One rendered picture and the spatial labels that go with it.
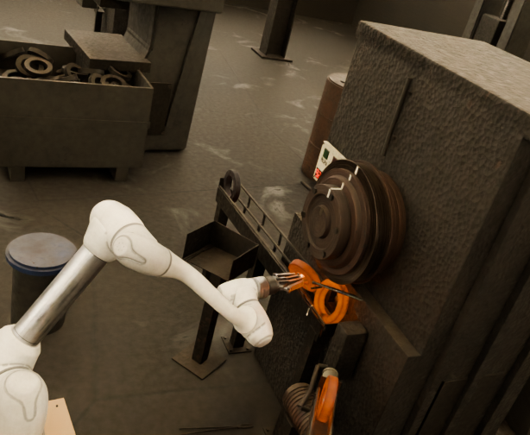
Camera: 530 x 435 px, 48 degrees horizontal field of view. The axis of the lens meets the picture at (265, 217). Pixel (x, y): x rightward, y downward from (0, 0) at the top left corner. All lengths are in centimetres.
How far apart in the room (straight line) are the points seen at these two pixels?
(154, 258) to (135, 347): 130
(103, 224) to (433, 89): 118
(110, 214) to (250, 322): 64
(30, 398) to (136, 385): 101
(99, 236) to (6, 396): 55
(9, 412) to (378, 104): 165
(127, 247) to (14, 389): 55
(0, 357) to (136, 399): 92
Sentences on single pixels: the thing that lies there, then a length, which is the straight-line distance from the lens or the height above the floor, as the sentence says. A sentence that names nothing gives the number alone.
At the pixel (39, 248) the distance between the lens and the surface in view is 303.
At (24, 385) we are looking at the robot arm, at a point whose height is 65.
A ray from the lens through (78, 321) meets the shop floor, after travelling 328.
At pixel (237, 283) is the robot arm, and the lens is 232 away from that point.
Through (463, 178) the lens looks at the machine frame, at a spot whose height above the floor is 148.
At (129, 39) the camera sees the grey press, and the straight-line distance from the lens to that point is 518.
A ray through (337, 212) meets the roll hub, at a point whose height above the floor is 120.
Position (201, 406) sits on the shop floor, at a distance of 293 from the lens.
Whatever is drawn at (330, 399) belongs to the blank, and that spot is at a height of 76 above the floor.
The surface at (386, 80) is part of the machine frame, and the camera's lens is 235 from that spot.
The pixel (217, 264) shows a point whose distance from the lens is 277.
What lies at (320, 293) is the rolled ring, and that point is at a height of 75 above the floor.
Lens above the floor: 212
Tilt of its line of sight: 28 degrees down
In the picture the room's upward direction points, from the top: 15 degrees clockwise
